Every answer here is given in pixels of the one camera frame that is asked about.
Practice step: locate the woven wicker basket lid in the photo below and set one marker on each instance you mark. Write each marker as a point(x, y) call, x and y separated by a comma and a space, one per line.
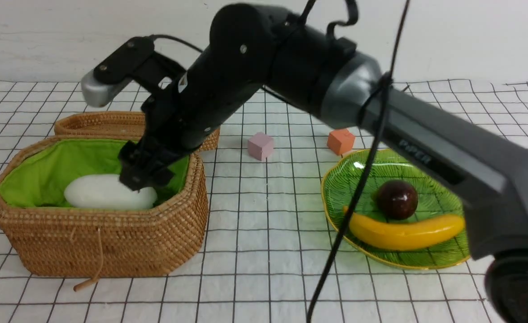
point(108, 124)

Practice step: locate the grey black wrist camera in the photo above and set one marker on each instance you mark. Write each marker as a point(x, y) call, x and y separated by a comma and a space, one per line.
point(136, 60)

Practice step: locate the white radish with leaves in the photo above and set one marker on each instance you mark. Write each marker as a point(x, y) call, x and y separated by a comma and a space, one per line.
point(104, 191)

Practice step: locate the woven wicker basket green lining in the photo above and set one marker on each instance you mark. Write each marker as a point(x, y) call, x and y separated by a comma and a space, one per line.
point(57, 240)

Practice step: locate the dark purple mangosteen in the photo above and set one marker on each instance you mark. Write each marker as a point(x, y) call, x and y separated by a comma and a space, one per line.
point(396, 199)

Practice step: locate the yellow banana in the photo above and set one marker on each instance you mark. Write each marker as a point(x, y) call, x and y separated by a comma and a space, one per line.
point(371, 228)

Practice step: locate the pink foam cube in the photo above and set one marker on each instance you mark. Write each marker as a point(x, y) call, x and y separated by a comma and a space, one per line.
point(260, 146)

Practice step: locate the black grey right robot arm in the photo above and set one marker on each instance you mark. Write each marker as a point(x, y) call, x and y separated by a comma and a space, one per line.
point(329, 79)

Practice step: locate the white black grid tablecloth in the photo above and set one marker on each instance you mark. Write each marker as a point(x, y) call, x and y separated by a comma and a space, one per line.
point(267, 236)

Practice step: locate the orange foam cube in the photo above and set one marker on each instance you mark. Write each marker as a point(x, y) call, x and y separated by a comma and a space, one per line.
point(340, 141)

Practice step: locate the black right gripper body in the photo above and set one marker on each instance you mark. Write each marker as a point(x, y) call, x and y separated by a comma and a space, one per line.
point(220, 81)

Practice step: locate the green glass leaf plate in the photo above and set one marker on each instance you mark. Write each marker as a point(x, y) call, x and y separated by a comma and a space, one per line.
point(406, 219)

